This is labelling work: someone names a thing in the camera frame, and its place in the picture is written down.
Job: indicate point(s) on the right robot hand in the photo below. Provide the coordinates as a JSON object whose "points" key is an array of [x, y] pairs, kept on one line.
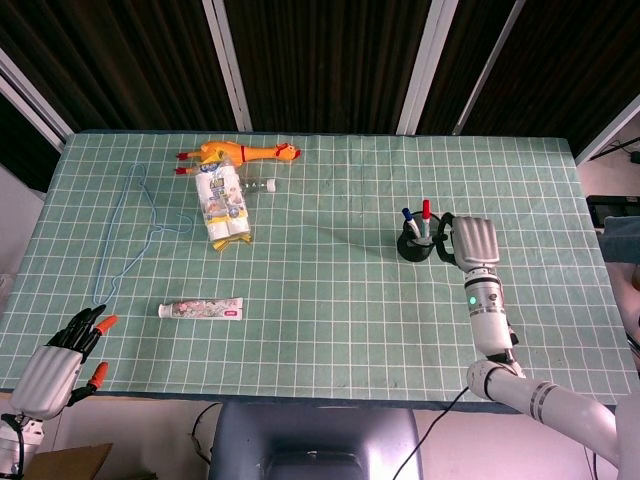
{"points": [[472, 240]]}

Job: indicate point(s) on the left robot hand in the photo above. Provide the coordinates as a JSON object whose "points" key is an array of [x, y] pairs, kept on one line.
{"points": [[45, 375]]}

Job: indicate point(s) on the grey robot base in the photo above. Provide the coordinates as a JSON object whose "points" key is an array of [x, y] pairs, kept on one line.
{"points": [[315, 442]]}

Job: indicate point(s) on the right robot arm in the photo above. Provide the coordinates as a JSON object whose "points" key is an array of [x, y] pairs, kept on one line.
{"points": [[520, 360]]}

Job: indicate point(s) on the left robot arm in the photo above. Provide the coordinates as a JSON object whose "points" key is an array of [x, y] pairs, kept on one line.
{"points": [[15, 445]]}

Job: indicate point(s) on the red marker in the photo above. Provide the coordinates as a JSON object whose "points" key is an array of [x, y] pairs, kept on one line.
{"points": [[425, 216]]}

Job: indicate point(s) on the black pen holder cup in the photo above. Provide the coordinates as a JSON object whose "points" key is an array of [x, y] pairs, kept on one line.
{"points": [[417, 240]]}

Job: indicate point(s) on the blue marker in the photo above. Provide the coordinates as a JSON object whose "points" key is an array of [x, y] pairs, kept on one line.
{"points": [[411, 222]]}

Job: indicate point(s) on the brown cardboard box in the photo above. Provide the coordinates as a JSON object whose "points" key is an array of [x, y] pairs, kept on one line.
{"points": [[70, 462]]}

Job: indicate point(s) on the black equipment case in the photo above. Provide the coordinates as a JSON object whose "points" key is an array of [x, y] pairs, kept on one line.
{"points": [[612, 210]]}

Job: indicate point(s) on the blue grey cloth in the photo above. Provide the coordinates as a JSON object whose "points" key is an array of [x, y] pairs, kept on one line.
{"points": [[622, 240]]}

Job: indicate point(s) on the green checkered tablecloth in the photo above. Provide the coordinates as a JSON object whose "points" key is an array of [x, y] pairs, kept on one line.
{"points": [[320, 300]]}

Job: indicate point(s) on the toothpaste tube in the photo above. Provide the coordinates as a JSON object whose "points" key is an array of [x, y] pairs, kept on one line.
{"points": [[201, 308]]}

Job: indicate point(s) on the clear plastic bottle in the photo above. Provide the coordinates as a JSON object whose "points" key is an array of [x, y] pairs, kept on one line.
{"points": [[259, 186]]}

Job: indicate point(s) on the white yellow packaged rolls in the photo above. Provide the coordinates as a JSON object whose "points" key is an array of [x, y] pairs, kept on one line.
{"points": [[223, 205]]}

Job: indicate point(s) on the yellow rubber chicken toy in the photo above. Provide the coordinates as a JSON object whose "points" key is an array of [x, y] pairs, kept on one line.
{"points": [[240, 151]]}

